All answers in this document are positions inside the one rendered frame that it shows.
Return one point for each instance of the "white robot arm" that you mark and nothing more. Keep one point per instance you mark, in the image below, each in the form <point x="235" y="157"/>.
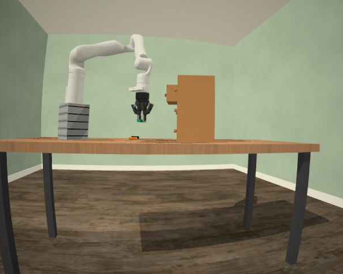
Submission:
<point x="74" y="90"/>

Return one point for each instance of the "brown wooden chest of drawers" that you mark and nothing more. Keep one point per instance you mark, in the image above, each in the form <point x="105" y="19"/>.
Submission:
<point x="196" y="108"/>

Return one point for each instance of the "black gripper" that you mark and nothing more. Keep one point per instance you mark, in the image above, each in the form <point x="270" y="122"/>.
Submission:
<point x="142" y="101"/>

